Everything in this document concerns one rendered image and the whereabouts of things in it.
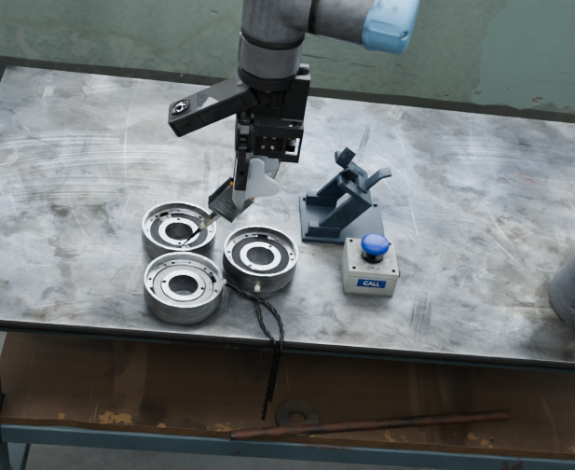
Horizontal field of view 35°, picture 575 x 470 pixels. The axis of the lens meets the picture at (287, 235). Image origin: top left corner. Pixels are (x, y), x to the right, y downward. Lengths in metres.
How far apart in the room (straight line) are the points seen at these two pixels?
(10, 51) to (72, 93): 1.44
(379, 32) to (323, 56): 1.96
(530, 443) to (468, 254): 0.33
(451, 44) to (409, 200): 1.55
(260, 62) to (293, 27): 0.06
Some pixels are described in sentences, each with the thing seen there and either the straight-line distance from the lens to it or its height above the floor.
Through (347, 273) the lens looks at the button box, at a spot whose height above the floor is 0.83.
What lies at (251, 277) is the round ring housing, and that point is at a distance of 1.25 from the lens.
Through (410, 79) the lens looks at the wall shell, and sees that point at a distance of 3.05.
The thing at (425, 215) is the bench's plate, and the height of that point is 0.80.
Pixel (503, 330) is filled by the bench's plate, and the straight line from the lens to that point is 1.33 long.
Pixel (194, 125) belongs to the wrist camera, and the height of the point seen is 1.06.
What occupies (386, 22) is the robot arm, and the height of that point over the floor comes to 1.24.
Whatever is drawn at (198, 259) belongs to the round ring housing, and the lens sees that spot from 1.27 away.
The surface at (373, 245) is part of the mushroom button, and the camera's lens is 1.28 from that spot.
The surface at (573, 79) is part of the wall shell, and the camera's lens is 3.18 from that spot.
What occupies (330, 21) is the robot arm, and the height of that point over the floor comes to 1.23.
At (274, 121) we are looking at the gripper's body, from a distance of 1.13.
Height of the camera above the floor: 1.70
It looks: 41 degrees down
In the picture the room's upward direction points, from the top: 10 degrees clockwise
